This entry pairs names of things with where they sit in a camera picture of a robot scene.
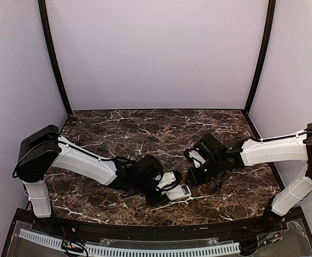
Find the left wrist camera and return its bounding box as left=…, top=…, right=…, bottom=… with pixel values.
left=156, top=171, right=182, bottom=192

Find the black frame post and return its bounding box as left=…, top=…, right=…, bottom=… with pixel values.
left=243, top=0, right=277, bottom=116
left=38, top=0, right=72, bottom=116

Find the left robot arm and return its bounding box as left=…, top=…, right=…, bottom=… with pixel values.
left=12, top=125, right=175, bottom=233

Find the white remote control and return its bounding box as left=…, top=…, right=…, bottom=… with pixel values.
left=166, top=184, right=191, bottom=201

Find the black front rail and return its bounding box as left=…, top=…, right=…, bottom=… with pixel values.
left=42, top=217, right=261, bottom=241

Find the white slotted cable duct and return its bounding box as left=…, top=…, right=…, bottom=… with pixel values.
left=19, top=229, right=240, bottom=256

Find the right black frame post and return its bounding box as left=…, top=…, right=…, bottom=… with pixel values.
left=243, top=0, right=277, bottom=116

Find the left black frame post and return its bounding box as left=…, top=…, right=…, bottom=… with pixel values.
left=38, top=0, right=72, bottom=116

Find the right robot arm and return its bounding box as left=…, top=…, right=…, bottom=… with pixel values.
left=184, top=123, right=312, bottom=232

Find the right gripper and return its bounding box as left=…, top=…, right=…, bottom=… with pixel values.
left=185, top=155, right=223, bottom=186

